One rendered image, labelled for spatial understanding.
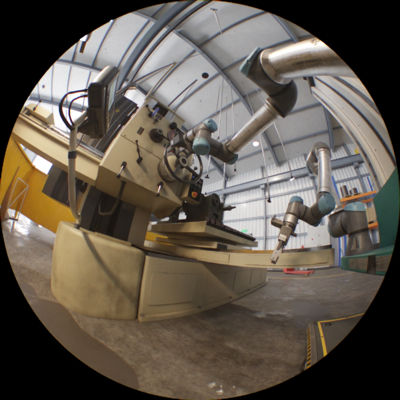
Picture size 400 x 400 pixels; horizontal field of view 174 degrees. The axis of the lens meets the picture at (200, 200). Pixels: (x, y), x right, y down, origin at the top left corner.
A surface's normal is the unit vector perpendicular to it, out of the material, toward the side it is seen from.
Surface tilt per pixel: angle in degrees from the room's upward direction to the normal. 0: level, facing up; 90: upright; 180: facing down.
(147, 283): 90
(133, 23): 169
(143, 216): 90
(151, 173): 90
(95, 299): 90
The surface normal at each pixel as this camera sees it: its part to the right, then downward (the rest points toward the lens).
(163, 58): -0.28, 0.82
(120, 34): -0.01, 0.97
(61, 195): 0.72, -0.18
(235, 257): -0.68, -0.38
